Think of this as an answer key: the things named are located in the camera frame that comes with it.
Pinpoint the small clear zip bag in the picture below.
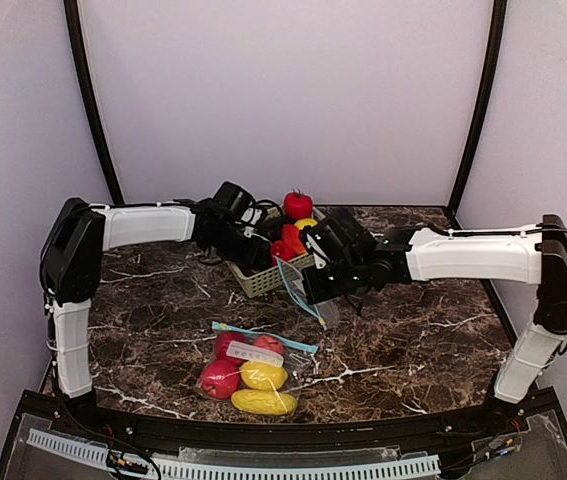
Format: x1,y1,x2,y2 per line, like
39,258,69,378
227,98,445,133
276,259,341,330

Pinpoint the small yellow fruit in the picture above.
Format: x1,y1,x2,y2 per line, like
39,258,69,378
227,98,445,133
294,218,318,230

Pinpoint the red bell pepper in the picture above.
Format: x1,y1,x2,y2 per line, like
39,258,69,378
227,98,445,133
270,240,297,266

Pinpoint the green perforated plastic basket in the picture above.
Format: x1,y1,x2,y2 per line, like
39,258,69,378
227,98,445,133
225,202,329,300

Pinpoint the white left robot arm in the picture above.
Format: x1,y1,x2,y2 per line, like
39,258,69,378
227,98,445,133
38,181,280,399

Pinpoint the yellow lemon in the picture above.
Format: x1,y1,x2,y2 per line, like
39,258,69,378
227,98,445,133
239,361,288,391

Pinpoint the yellow wrinkled banana-like fruit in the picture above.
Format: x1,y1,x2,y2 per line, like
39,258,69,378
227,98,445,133
231,389,297,416

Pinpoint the large clear zip bag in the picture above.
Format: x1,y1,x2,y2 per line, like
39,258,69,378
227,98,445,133
196,321,319,417

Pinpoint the orange pepper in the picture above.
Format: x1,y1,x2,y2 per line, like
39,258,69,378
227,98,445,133
281,224,306,255

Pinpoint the white slotted cable duct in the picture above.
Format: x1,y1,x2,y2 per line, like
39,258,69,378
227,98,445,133
26,428,441,480

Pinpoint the red apple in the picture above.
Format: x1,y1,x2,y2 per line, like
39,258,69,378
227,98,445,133
200,360,241,400

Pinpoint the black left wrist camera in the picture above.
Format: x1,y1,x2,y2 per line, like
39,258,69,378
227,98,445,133
240,199,283,236

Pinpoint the pink-red wrinkled fruit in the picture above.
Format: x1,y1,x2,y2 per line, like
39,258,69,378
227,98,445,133
214,332,249,366

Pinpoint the dark eggplant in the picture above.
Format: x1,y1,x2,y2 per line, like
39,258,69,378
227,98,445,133
257,216,295,242

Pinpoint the black table front rail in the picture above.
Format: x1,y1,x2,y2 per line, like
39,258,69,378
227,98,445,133
57,388,558,455

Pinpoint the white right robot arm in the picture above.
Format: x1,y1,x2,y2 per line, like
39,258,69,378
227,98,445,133
300,209,567,404

